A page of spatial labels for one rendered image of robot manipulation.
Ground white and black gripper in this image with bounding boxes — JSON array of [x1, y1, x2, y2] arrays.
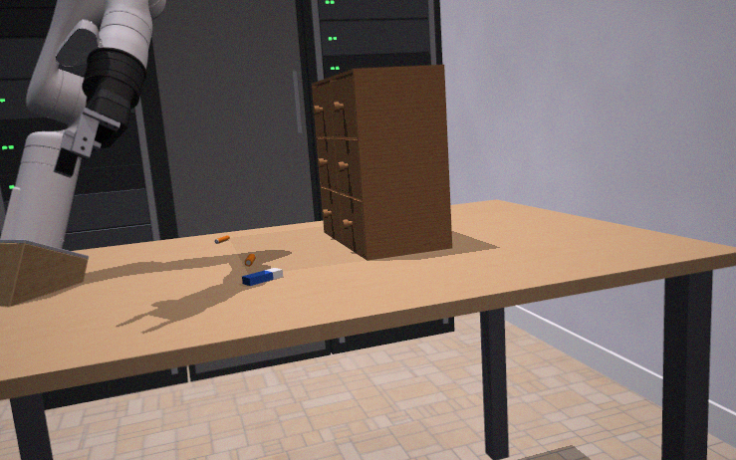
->
[[54, 20, 148, 178]]

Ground blue and white eraser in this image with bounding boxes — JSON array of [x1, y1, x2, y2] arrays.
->
[[242, 268, 283, 286]]

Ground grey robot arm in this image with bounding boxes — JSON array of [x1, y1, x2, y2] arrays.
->
[[0, 0, 166, 249]]

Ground brown wooden drawer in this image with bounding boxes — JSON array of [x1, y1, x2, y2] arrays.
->
[[317, 137, 338, 188], [340, 193, 366, 256], [335, 137, 362, 196], [331, 76, 357, 134], [321, 187, 343, 241], [313, 83, 334, 133]]

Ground brown wooden chest of drawers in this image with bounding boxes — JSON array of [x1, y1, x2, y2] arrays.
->
[[312, 65, 452, 261]]

